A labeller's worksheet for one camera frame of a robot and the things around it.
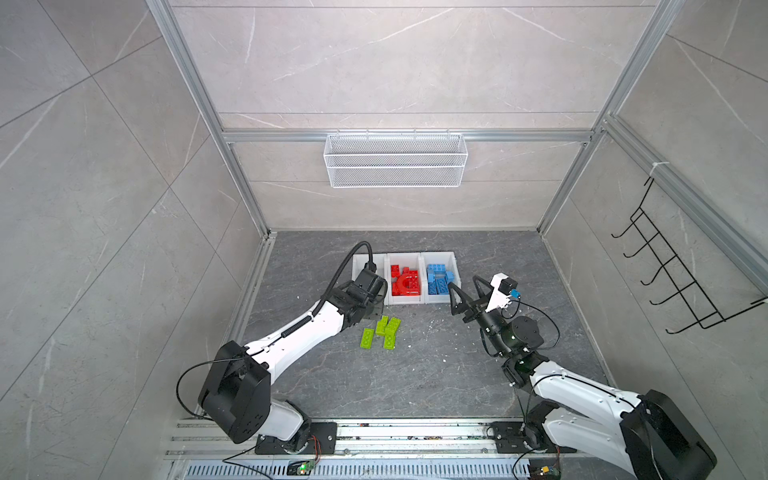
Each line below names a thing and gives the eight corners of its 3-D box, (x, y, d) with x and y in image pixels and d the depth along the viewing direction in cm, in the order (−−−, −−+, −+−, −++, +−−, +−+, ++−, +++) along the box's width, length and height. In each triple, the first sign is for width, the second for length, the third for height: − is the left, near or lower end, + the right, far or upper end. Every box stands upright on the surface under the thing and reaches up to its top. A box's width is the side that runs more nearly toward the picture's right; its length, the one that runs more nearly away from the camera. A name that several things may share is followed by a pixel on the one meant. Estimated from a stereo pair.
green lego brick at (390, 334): (381, 348, 91) (381, 345, 89) (388, 320, 97) (388, 316, 95) (394, 351, 90) (394, 347, 88) (400, 322, 96) (400, 318, 94)
